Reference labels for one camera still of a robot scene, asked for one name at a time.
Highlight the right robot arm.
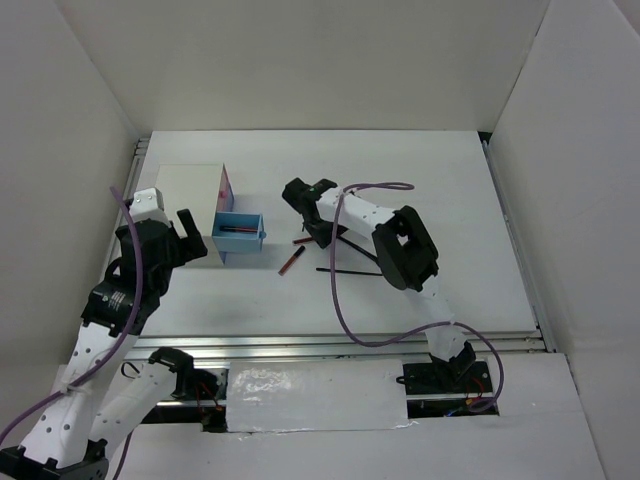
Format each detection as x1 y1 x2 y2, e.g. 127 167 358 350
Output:
282 178 476 392

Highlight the white drawer cabinet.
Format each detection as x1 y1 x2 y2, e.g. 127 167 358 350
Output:
155 163 226 268

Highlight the aluminium table rail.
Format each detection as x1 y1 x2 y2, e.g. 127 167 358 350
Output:
124 331 546 359

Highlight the white foam cover panel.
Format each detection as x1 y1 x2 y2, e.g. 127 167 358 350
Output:
226 359 409 433

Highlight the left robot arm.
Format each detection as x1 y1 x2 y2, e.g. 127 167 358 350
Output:
1 209 207 479

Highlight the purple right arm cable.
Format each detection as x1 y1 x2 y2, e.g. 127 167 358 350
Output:
327 181 505 414

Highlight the blue drawer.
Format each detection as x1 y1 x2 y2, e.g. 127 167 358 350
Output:
212 212 267 254

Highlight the black makeup brush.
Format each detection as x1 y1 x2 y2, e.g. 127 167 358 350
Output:
338 236 377 264

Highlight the long black eyeliner pencil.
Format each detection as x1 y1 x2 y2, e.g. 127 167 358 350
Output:
315 267 383 277

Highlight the pink drawer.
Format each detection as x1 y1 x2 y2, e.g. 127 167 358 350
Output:
216 164 235 212

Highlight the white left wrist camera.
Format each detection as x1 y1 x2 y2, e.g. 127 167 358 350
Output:
129 187 168 224

